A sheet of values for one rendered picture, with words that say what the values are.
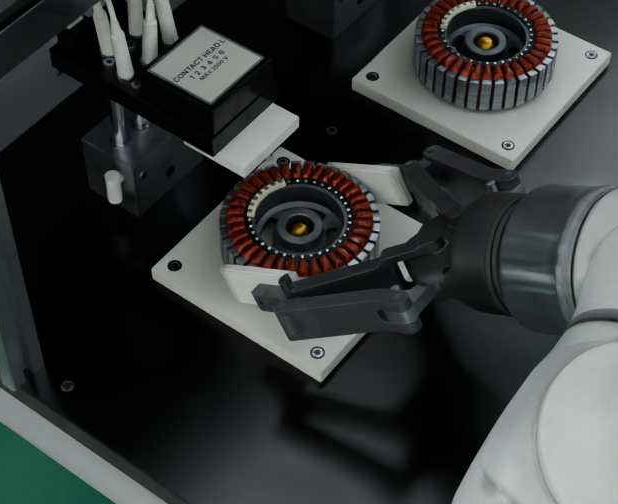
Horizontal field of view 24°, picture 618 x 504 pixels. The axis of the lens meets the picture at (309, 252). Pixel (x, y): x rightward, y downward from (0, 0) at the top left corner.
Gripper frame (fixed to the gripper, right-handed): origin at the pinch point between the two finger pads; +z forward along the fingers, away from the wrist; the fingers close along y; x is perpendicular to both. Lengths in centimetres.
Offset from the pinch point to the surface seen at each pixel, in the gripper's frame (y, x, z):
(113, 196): -4.8, 5.8, 12.2
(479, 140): 17.0, -4.1, -2.3
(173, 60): -1.0, 14.9, 2.8
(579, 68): 28.6, -5.1, -4.1
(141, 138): -1.1, 8.4, 11.0
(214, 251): -3.6, 0.5, 5.7
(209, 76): -0.8, 13.4, 0.3
